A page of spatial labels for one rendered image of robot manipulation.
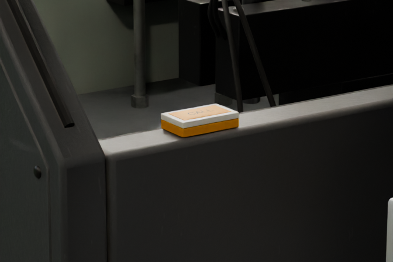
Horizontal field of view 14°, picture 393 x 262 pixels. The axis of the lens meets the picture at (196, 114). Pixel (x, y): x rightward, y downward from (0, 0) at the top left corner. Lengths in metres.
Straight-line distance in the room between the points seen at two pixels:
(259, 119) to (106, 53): 0.56
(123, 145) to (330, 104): 0.19
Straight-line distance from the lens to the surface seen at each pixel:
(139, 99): 1.64
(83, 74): 1.70
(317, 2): 1.45
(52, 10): 1.67
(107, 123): 1.59
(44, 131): 1.08
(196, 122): 1.13
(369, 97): 1.24
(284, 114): 1.19
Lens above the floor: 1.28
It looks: 16 degrees down
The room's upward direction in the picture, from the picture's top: straight up
